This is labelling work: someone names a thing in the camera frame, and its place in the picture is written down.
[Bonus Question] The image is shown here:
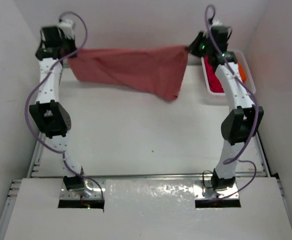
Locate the salmon pink t shirt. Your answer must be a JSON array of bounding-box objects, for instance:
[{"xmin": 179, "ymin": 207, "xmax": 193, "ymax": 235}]
[{"xmin": 68, "ymin": 45, "xmax": 188, "ymax": 102}]

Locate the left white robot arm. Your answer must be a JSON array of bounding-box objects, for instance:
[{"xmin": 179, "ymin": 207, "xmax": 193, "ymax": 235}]
[{"xmin": 29, "ymin": 19, "xmax": 88, "ymax": 197}]

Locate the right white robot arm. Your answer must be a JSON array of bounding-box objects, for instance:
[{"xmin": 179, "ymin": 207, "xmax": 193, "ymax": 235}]
[{"xmin": 188, "ymin": 20, "xmax": 263, "ymax": 199}]

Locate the white plastic basket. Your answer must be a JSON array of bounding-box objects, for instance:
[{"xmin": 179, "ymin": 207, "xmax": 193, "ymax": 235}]
[{"xmin": 201, "ymin": 49, "xmax": 256, "ymax": 97}]

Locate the magenta crumpled t shirt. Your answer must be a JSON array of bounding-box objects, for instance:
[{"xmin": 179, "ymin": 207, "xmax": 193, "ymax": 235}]
[{"xmin": 204, "ymin": 56, "xmax": 224, "ymax": 94}]

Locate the orange crumpled t shirt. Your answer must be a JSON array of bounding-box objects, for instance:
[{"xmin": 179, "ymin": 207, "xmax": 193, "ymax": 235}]
[{"xmin": 238, "ymin": 62, "xmax": 247, "ymax": 83}]

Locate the white foam front board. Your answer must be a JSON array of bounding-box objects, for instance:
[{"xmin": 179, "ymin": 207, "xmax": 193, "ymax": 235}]
[{"xmin": 5, "ymin": 177, "xmax": 292, "ymax": 240}]

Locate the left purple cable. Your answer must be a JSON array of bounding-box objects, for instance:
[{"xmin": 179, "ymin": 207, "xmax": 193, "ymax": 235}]
[{"xmin": 24, "ymin": 11, "xmax": 106, "ymax": 201}]

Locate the purple cable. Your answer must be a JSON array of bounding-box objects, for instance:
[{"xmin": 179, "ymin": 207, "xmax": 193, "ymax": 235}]
[
  {"xmin": 24, "ymin": 11, "xmax": 106, "ymax": 201},
  {"xmin": 204, "ymin": 4, "xmax": 258, "ymax": 202}
]

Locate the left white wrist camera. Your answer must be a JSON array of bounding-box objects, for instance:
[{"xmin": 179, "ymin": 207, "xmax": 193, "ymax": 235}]
[{"xmin": 58, "ymin": 19, "xmax": 75, "ymax": 40}]

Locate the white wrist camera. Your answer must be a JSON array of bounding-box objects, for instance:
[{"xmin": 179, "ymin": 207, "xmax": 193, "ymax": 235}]
[
  {"xmin": 58, "ymin": 19, "xmax": 75, "ymax": 40},
  {"xmin": 210, "ymin": 19, "xmax": 228, "ymax": 32}
]

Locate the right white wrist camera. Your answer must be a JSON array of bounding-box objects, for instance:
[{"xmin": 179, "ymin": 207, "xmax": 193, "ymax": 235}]
[{"xmin": 210, "ymin": 19, "xmax": 228, "ymax": 32}]

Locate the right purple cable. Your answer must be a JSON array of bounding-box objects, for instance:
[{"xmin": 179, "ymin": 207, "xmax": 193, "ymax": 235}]
[{"xmin": 204, "ymin": 4, "xmax": 258, "ymax": 202}]

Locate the black thin cable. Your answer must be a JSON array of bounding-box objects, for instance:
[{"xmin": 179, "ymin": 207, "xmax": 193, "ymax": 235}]
[{"xmin": 202, "ymin": 170, "xmax": 214, "ymax": 192}]

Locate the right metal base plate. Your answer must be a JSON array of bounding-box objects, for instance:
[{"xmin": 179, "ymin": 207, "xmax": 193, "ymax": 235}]
[{"xmin": 193, "ymin": 177, "xmax": 239, "ymax": 201}]

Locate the metal base plate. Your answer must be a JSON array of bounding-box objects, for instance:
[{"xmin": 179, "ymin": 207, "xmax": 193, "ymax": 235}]
[
  {"xmin": 59, "ymin": 176, "xmax": 106, "ymax": 201},
  {"xmin": 193, "ymin": 177, "xmax": 239, "ymax": 201}
]

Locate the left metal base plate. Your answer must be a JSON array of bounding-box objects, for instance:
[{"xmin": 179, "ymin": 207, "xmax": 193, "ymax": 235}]
[{"xmin": 59, "ymin": 176, "xmax": 106, "ymax": 201}]

